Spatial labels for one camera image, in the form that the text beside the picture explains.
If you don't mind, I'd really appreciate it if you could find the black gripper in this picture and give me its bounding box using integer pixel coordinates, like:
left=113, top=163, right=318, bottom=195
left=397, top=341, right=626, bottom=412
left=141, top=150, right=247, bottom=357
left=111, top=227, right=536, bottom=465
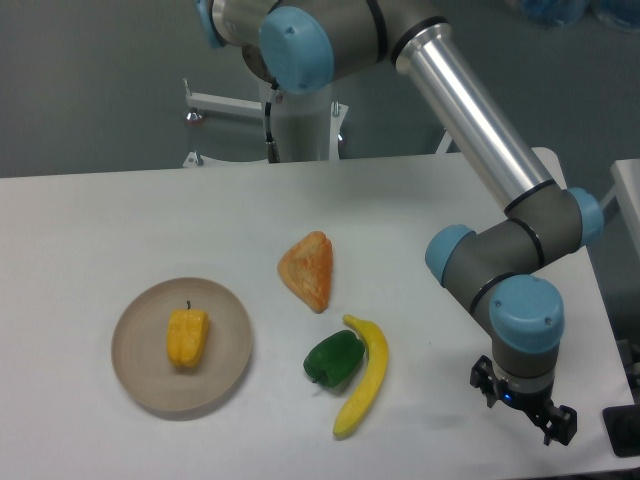
left=469, top=355, right=577, bottom=446

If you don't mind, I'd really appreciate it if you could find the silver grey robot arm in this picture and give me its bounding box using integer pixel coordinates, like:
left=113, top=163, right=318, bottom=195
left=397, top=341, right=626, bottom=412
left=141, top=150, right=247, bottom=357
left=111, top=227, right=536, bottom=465
left=195, top=1, right=604, bottom=444

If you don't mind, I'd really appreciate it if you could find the green bell pepper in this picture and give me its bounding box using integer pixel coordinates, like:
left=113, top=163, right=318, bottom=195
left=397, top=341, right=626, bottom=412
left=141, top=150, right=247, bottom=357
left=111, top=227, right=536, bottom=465
left=303, top=330, right=365, bottom=388

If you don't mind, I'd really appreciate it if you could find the yellow bell pepper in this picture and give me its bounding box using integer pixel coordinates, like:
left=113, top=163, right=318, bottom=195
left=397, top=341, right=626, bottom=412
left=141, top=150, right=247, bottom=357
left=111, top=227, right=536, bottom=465
left=166, top=300, right=210, bottom=368

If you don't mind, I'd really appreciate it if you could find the beige round plate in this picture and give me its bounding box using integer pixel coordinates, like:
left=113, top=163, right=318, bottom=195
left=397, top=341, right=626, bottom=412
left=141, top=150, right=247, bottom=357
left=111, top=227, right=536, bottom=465
left=111, top=278, right=253, bottom=420

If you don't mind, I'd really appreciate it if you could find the black device at right edge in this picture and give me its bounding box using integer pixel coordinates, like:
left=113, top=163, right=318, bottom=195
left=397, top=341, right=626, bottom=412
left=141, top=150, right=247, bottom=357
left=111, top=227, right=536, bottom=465
left=601, top=339, right=640, bottom=458

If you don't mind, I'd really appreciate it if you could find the yellow banana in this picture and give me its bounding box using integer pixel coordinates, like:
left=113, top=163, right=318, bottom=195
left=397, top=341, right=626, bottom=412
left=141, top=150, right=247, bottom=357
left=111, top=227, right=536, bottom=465
left=332, top=314, right=389, bottom=440

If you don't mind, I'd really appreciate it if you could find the white table at right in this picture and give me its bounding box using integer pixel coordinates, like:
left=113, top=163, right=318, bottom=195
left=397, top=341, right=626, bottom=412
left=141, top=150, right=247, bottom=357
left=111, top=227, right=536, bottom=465
left=600, top=158, right=640, bottom=254

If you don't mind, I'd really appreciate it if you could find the orange triangular pastry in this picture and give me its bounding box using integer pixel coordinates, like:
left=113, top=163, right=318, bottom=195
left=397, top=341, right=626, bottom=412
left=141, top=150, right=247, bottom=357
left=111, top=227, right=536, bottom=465
left=277, top=231, right=333, bottom=314

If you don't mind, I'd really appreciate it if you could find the blue plastic bag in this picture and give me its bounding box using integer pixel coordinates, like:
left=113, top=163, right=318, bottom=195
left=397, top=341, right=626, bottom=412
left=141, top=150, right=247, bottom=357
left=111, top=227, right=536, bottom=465
left=510, top=0, right=639, bottom=33

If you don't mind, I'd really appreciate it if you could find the white robot stand frame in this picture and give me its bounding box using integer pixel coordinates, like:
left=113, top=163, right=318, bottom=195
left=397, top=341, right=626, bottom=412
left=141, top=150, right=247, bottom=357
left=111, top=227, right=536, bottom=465
left=183, top=80, right=349, bottom=164

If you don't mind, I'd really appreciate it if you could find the black cable with connector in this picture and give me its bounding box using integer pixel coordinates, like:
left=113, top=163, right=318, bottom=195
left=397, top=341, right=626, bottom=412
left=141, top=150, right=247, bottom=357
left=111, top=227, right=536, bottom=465
left=263, top=79, right=285, bottom=164

